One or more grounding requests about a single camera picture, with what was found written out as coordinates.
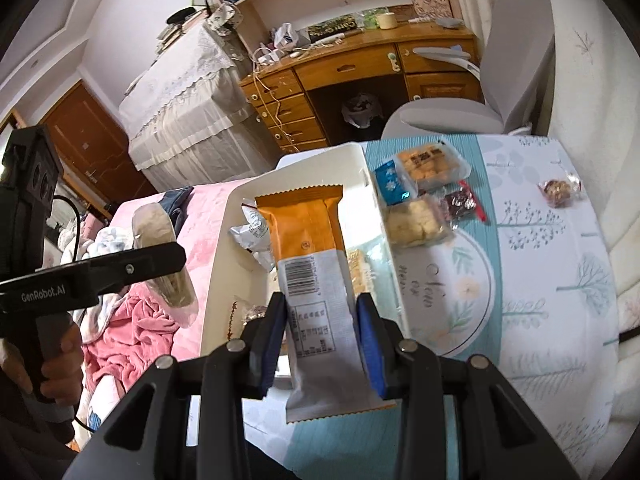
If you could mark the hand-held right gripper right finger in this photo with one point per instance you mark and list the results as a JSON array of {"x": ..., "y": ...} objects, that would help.
[{"x": 372, "y": 345}]

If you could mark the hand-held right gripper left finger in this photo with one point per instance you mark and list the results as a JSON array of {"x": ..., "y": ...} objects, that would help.
[{"x": 274, "y": 345}]

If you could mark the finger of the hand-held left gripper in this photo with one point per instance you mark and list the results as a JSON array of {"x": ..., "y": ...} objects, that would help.
[{"x": 145, "y": 267}]

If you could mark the brown snack packet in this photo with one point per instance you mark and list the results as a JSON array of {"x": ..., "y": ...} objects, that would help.
[{"x": 255, "y": 315}]

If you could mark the white plastic bin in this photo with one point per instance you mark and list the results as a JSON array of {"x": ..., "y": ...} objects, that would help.
[{"x": 235, "y": 310}]

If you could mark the clear bag of yellow wafers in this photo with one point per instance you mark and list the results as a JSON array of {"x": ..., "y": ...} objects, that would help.
[{"x": 365, "y": 270}]

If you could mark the orange white snack packet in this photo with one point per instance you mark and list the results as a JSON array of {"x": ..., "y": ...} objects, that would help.
[{"x": 310, "y": 240}]

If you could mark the silver snack packet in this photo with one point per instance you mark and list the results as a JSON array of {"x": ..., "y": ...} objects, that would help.
[{"x": 252, "y": 232}]

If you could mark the pale biscuit packet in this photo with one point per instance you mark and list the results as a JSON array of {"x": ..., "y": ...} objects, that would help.
[{"x": 415, "y": 222}]

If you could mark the blue snack packet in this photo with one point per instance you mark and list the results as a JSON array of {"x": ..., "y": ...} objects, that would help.
[{"x": 395, "y": 182}]

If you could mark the dark red candy packet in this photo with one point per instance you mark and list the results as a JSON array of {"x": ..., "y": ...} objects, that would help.
[{"x": 460, "y": 202}]

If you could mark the orange cake packet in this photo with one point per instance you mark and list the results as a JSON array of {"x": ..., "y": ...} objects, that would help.
[{"x": 430, "y": 162}]

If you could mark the round nut candy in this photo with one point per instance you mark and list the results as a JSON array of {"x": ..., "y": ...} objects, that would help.
[{"x": 557, "y": 191}]

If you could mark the person's left hand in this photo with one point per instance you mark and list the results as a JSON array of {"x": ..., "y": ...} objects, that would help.
[{"x": 70, "y": 365}]

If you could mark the floral cloth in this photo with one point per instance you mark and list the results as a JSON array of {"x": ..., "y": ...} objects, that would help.
[{"x": 107, "y": 245}]

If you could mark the dark blue jeans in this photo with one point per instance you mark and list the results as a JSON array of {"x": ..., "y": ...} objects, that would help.
[{"x": 175, "y": 207}]

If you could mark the wooden door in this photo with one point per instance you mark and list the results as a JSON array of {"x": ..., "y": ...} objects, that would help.
[{"x": 90, "y": 145}]

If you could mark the pink blanket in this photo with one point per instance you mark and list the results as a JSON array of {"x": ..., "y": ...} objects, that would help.
[{"x": 200, "y": 220}]

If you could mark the pink crumpled towel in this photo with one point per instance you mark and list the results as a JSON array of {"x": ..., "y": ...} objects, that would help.
[{"x": 130, "y": 345}]

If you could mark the lace cloth covered piano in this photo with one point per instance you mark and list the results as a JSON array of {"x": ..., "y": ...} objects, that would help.
[{"x": 185, "y": 105}]

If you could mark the blue patterned tablecloth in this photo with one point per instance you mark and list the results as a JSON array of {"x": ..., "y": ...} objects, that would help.
[{"x": 540, "y": 285}]

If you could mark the stack of books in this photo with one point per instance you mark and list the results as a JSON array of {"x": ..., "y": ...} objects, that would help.
[{"x": 175, "y": 35}]

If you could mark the black round object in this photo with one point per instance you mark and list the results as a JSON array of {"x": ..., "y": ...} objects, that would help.
[{"x": 181, "y": 15}]

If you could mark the white bag under desk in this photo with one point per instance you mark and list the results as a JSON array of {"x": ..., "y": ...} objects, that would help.
[{"x": 361, "y": 110}]

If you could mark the white power strip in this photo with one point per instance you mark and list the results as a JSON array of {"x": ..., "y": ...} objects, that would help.
[{"x": 267, "y": 57}]

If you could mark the floral fabric pouch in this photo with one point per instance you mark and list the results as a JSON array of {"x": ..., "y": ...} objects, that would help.
[{"x": 224, "y": 17}]

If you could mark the white plastic bag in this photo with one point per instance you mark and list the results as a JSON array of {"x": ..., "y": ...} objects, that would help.
[{"x": 287, "y": 36}]

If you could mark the wooden desk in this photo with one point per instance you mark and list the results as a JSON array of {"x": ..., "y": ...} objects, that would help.
[{"x": 360, "y": 60}]

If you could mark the dark printed box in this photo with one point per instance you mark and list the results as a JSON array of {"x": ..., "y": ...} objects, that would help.
[{"x": 332, "y": 30}]

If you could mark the tape roll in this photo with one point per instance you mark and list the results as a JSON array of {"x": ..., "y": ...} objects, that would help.
[{"x": 386, "y": 20}]

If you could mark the white floral curtain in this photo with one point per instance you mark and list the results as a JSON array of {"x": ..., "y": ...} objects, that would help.
[{"x": 600, "y": 110}]

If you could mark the green packet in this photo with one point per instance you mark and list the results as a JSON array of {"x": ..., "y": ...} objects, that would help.
[{"x": 369, "y": 17}]

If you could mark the grey office chair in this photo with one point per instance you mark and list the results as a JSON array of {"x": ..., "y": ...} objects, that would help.
[{"x": 520, "y": 50}]

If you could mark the grey pouch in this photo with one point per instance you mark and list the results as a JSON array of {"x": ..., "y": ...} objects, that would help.
[{"x": 448, "y": 22}]

